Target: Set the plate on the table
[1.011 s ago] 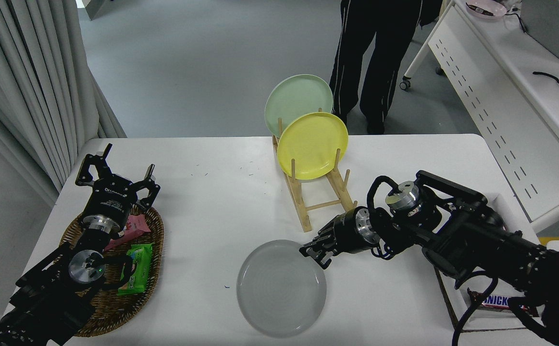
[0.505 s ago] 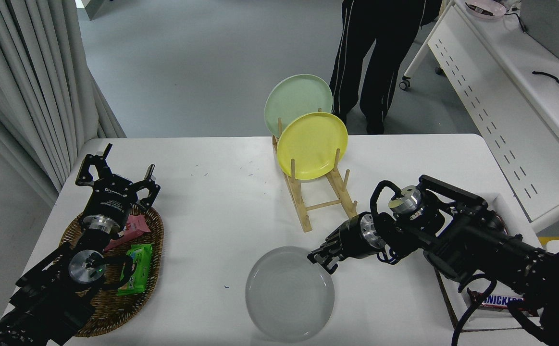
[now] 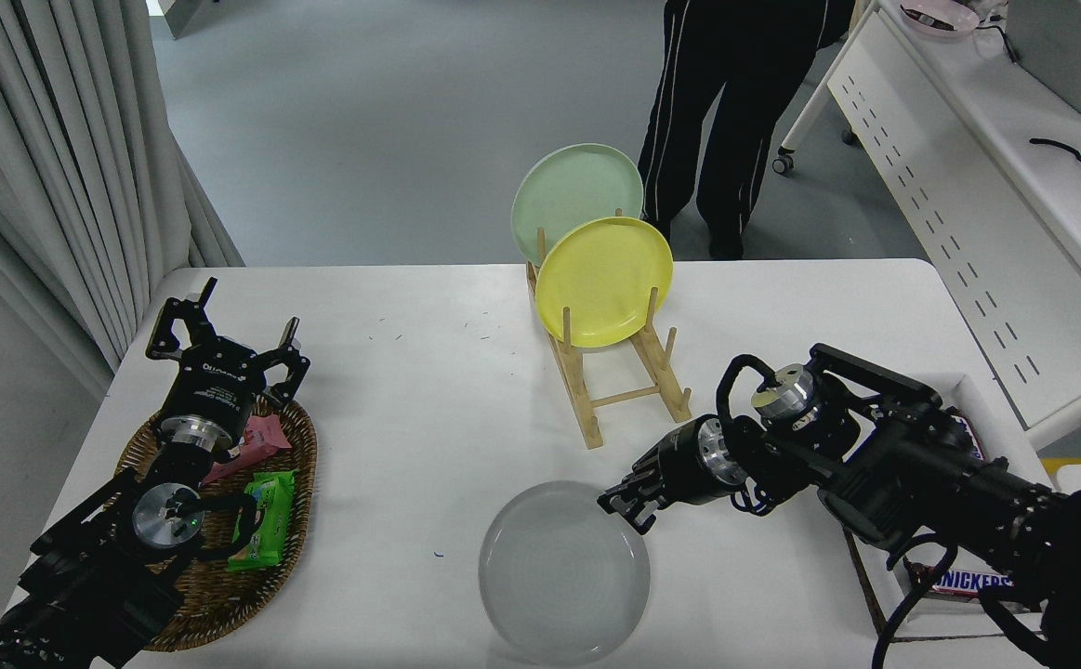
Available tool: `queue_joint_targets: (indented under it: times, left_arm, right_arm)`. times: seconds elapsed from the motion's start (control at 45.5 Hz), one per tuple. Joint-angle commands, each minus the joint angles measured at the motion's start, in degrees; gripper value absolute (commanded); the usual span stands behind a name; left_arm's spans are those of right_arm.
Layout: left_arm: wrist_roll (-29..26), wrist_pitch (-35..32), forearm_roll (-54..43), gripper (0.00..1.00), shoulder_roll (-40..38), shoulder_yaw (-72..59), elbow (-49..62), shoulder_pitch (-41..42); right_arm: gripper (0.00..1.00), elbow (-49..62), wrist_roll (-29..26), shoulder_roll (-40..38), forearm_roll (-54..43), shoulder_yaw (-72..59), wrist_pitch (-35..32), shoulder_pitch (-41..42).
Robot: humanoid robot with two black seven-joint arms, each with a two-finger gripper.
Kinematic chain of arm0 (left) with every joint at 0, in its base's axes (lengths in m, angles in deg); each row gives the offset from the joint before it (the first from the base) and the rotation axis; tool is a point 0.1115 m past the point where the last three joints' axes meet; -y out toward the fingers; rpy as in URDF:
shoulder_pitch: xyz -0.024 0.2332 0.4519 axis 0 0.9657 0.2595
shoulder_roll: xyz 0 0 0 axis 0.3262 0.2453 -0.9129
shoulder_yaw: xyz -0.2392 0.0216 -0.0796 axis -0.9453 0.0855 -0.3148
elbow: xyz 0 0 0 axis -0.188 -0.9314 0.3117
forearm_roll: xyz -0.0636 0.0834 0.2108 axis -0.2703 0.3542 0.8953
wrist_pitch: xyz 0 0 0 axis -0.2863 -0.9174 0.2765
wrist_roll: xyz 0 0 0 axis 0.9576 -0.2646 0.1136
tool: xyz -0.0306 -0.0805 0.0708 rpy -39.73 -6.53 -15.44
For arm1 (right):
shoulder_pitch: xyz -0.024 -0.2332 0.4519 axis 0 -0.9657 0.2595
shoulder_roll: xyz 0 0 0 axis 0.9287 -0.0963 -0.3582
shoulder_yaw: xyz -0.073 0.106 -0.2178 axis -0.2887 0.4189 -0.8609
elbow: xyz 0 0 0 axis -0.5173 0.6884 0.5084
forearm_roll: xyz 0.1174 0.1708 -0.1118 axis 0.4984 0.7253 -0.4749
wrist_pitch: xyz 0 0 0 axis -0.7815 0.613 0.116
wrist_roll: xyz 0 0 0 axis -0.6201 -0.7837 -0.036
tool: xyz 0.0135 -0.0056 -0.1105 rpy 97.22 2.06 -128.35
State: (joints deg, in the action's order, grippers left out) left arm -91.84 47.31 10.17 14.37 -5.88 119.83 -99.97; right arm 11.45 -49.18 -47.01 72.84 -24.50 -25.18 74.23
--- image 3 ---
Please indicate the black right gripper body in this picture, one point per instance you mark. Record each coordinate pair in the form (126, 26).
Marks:
(679, 469)

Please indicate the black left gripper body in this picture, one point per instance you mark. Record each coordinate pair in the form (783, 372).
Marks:
(215, 386)

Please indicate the gray plate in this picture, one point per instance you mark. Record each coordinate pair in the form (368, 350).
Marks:
(563, 576)

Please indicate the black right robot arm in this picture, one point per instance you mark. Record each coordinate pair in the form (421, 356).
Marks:
(921, 474)

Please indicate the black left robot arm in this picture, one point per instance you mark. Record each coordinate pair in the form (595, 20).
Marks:
(85, 576)

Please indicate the wooden plate rack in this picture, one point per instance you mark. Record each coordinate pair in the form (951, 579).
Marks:
(591, 409)

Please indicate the yellow plate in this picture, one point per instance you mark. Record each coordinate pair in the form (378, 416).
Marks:
(605, 279)

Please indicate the pale green plate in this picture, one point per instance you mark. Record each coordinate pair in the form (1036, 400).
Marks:
(568, 190)

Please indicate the pink plate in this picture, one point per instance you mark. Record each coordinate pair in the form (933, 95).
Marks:
(940, 19)

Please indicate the pink snack pack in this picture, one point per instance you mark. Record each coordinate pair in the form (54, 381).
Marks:
(261, 441)

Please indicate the green snack pack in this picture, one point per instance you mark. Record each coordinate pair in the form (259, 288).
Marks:
(266, 520)

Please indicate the gray curtain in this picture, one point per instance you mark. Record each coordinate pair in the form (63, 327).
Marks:
(47, 167)

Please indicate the brown wicker basket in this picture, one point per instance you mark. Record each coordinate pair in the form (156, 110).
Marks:
(215, 595)

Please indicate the brown chocolate bar white print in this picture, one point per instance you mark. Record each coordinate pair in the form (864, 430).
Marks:
(972, 439)

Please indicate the brown Snickers bar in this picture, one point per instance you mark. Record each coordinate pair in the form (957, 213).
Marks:
(968, 583)

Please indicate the white tray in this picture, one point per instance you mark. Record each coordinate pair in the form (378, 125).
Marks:
(995, 418)

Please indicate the person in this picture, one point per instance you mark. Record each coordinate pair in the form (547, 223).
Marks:
(735, 93)

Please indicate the white perforated desk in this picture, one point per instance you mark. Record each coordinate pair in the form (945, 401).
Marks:
(995, 186)

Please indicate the gray laptop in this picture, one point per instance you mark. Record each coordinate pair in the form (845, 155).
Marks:
(1065, 51)

